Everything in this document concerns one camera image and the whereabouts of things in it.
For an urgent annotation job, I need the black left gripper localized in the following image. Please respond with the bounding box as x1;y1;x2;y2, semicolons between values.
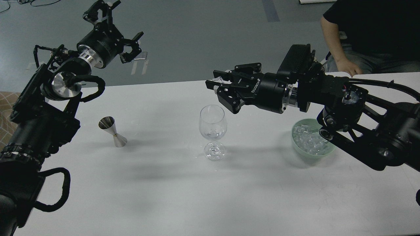
77;0;144;69

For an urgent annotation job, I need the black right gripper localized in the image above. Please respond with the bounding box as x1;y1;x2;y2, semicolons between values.
205;63;294;114

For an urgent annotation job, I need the clear ice cube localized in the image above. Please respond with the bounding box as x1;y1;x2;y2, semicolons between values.
212;76;224;84

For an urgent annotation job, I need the steel double jigger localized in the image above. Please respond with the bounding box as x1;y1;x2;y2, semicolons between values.
98;116;127;148

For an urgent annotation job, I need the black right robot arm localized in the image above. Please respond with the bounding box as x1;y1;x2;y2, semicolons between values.
205;44;420;171

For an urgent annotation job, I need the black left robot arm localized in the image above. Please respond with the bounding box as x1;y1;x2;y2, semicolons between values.
0;0;144;236

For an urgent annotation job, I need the clear wine glass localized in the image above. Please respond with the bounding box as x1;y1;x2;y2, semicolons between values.
199;105;227;161

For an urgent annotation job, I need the pile of ice cubes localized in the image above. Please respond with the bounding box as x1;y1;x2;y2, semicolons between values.
292;124;333;156

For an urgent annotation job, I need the person's hand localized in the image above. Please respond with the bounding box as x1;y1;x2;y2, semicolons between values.
335;58;363;77

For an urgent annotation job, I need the green bowl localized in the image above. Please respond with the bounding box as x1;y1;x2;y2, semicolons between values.
291;119;336;159

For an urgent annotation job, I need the beige checked chair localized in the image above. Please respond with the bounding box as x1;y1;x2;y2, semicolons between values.
0;91;21;150

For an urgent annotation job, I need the person in black shirt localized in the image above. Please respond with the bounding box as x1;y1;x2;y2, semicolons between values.
320;0;419;74

